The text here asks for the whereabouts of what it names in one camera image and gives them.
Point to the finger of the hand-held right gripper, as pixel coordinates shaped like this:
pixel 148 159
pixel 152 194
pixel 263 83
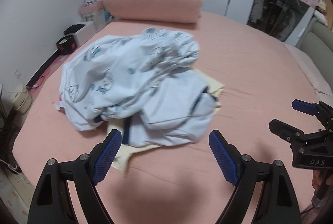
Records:
pixel 286 130
pixel 303 107

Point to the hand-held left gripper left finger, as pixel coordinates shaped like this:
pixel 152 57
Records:
pixel 108 156

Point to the cream yellow garment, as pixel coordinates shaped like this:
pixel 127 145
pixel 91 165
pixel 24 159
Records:
pixel 122 159

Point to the cream appliance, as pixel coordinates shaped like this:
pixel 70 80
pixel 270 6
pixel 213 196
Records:
pixel 22 100

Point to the pink bed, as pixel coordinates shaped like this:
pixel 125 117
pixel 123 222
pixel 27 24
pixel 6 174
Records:
pixel 260 83

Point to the dark glass cabinet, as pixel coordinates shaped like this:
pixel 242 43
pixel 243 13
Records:
pixel 275 0

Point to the light blue bear-print garment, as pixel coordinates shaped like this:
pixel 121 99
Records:
pixel 117 70

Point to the pink box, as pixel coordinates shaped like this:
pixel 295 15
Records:
pixel 89 9

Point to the person's right hand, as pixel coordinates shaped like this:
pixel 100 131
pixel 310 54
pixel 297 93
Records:
pixel 319 182

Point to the black cloth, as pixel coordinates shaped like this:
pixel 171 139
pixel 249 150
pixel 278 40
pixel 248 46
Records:
pixel 74 28

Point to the black round box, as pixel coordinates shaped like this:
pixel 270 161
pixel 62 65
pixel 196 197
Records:
pixel 66 45

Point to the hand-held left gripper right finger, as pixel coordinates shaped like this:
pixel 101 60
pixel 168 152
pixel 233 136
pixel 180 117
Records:
pixel 223 159

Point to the white plush toy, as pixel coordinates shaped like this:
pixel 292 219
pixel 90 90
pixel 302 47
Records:
pixel 322 9

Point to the white storage box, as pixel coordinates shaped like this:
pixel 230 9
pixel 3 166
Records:
pixel 83 36

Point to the plain light blue garment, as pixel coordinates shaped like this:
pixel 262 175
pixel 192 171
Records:
pixel 169 114

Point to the grey-green padded headboard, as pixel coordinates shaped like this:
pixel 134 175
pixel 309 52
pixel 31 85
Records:
pixel 317 36

